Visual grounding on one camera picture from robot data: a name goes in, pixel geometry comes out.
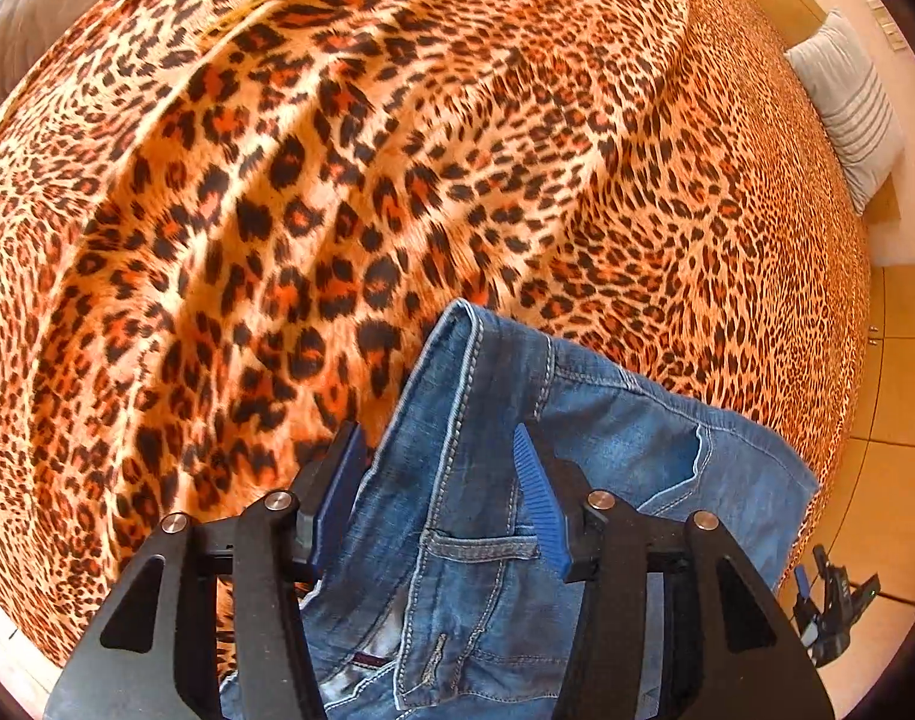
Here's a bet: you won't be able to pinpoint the blue denim jeans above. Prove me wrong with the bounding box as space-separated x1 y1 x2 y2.
301 301 817 718

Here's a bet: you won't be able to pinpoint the leopard print bedspread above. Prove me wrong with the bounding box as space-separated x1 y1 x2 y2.
0 0 869 663

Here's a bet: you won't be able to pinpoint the grey striped pillow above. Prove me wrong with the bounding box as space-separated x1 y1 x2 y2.
784 10 907 215

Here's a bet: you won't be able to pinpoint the wall light switch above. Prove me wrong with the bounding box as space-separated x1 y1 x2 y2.
866 0 908 52

